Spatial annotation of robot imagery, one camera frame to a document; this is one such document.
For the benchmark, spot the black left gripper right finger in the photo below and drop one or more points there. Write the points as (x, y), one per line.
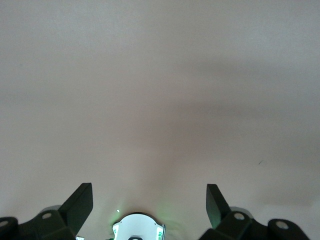
(232, 225)

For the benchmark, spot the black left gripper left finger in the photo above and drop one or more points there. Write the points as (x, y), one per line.
(62, 222)

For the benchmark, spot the table cover sheet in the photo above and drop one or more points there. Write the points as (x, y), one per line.
(160, 75)

